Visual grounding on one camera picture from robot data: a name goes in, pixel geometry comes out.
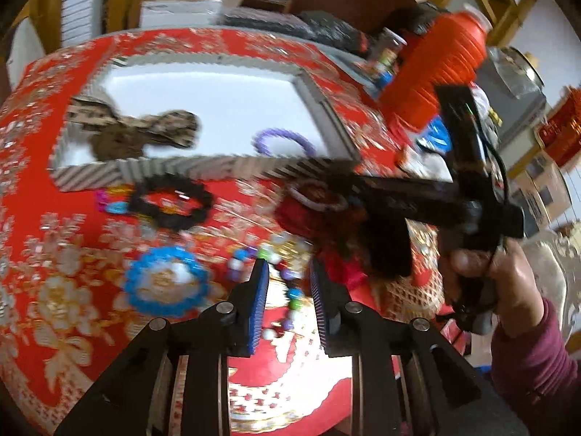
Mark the blue plastic packet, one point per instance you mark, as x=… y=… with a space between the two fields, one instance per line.
x=435 y=136

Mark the black wrapped flat package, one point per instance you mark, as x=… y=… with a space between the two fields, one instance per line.
x=268 y=18

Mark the brown scrunchie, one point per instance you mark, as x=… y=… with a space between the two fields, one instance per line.
x=115 y=145

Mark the white cardboard box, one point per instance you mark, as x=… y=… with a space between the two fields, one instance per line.
x=179 y=11

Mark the orange thermos bottle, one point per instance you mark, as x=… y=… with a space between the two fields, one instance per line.
x=431 y=68

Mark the white ribbed panel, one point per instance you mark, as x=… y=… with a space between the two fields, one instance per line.
x=81 y=4

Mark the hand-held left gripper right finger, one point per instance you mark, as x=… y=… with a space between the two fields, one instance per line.
x=320 y=309

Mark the striped cardboard tray box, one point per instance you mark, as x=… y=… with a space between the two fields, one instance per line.
x=218 y=100

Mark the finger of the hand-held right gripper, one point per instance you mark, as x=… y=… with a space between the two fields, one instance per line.
x=399 y=184
x=386 y=240

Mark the glass jar with lid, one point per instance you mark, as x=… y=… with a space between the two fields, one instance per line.
x=386 y=54

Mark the black scrunchie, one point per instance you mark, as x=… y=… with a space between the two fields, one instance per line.
x=159 y=220

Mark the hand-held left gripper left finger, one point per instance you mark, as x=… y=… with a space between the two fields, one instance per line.
x=256 y=309

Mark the leopard print hair bow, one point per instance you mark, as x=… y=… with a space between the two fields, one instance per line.
x=168 y=129

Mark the person's right hand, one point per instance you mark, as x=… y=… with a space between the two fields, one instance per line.
x=513 y=281

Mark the grey pot with glass lid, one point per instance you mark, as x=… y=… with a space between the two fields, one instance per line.
x=513 y=86

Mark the red hanging decoration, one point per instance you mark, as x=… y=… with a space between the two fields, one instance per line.
x=563 y=131

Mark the red hair bow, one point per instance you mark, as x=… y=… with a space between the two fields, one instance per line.
x=308 y=227

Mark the red floral tablecloth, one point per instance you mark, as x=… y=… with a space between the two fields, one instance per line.
x=59 y=259

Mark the black plastic bag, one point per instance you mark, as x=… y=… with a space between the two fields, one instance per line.
x=331 y=32

